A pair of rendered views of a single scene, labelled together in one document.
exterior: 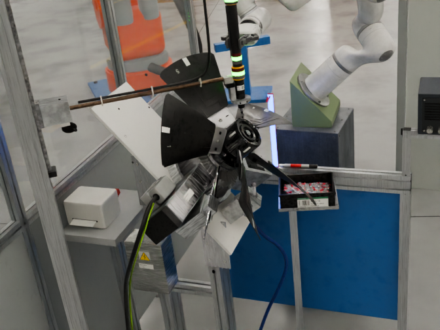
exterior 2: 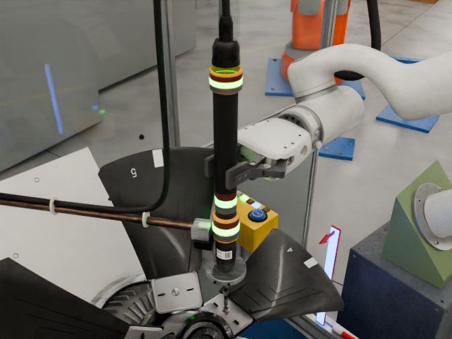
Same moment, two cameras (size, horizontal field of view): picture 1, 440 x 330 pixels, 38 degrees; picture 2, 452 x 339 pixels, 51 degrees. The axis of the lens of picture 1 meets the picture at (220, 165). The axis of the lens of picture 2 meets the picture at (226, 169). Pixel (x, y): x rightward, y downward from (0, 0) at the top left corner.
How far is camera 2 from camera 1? 1.63 m
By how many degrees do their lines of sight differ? 21
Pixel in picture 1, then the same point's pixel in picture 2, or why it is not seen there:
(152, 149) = (66, 284)
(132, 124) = (49, 231)
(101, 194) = not seen: hidden behind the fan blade
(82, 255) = not seen: hidden behind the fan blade
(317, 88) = (439, 222)
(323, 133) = (422, 296)
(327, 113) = (442, 264)
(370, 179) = not seen: outside the picture
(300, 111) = (399, 244)
